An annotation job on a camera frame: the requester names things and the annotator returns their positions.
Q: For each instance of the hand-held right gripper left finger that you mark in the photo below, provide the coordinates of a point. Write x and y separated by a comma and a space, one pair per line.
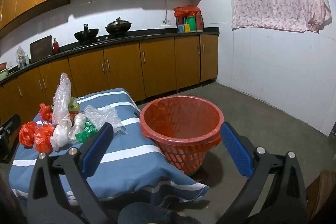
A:
97, 148

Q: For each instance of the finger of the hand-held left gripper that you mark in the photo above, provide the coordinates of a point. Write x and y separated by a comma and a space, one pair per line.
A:
11, 122

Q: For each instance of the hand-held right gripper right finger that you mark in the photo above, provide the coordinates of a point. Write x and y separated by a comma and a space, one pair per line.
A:
236, 150

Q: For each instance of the bubble wrap sheet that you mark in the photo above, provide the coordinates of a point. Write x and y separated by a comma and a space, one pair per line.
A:
105, 116

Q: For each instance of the white translucent plastic bag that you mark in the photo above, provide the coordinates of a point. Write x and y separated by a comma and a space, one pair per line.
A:
59, 137
78, 124

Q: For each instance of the red plastic waste basket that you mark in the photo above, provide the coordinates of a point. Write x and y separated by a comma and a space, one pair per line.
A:
189, 158

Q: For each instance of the green plastic bag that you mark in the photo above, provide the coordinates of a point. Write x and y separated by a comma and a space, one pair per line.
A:
85, 132

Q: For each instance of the blue striped tablecloth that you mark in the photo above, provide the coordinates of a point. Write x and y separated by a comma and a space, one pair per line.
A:
126, 161

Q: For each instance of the small red plastic bag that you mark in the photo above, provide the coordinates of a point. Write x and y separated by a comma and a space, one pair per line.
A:
46, 111

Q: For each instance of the green bowl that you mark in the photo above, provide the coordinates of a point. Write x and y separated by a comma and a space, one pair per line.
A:
4, 74

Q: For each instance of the yellow-green plastic bag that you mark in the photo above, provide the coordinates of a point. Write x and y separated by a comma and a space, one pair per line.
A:
74, 104

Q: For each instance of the tall bubble wrap roll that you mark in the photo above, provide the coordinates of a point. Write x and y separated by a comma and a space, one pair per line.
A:
61, 98

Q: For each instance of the red bowl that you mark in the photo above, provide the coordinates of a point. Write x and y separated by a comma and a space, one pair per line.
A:
2, 66

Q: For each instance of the knotted clear plastic bag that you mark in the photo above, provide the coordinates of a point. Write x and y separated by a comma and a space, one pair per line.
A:
21, 57

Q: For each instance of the dark brown cutting board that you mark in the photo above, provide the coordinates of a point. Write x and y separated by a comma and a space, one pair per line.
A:
41, 49

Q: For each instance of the wooden lower kitchen cabinets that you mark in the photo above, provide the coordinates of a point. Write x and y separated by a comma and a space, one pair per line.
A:
123, 69

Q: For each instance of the red bottle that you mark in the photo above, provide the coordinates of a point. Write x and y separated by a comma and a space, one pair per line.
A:
56, 47

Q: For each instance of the brown wooden furniture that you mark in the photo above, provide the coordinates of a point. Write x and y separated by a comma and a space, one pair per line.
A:
321, 195

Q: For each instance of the built-in gas stove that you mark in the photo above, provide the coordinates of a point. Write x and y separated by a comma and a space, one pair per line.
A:
105, 39

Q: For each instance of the black open wok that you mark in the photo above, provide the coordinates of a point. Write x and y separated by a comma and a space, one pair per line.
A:
86, 33

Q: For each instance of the black wok with lid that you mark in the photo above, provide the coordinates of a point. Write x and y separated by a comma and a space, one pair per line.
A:
118, 27

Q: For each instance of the black kitchen countertop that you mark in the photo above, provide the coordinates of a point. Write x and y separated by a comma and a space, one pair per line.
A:
157, 33

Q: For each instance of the yellow box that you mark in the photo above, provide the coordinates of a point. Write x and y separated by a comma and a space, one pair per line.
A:
186, 28

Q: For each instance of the red thermos flask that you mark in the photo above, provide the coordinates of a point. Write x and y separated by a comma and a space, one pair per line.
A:
199, 23

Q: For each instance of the blue box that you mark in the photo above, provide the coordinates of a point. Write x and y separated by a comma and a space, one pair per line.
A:
181, 28

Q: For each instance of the green container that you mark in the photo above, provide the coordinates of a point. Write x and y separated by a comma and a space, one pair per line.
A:
191, 24

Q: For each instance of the dark red container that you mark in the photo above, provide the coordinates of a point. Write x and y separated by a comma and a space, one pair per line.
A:
179, 20

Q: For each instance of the red bag over containers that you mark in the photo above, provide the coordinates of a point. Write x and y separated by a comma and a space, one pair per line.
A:
186, 11

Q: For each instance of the white wall outlet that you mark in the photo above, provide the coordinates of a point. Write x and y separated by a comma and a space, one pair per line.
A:
166, 22

